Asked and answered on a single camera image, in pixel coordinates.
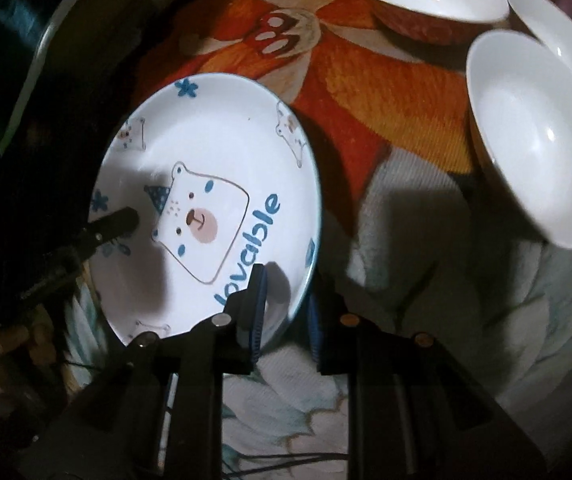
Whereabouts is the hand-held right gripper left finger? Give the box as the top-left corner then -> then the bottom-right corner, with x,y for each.
16,262 -> 269,480

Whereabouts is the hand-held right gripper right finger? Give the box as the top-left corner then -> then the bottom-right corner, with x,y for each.
308,272 -> 549,480

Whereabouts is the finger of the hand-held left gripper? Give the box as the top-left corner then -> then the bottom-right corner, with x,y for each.
86,206 -> 140,248

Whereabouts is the white bear print plate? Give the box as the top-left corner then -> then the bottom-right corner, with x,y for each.
87,73 -> 323,350

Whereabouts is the person's left hand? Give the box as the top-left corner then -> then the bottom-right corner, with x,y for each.
0,322 -> 59,401

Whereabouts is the black cable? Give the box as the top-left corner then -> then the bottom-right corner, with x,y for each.
223,452 -> 352,478

